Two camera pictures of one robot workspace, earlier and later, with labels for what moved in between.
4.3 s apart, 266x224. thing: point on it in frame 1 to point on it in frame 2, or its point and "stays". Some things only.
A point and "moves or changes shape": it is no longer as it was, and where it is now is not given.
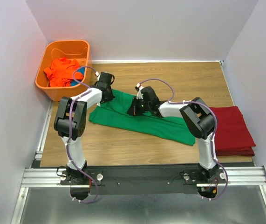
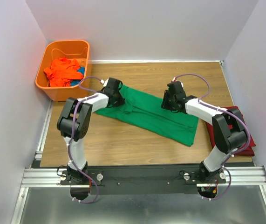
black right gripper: (133, 110) to (164, 104)
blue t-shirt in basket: (73, 82) stays
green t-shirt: (114, 113) moves or changes shape
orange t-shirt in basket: (60, 73) stays
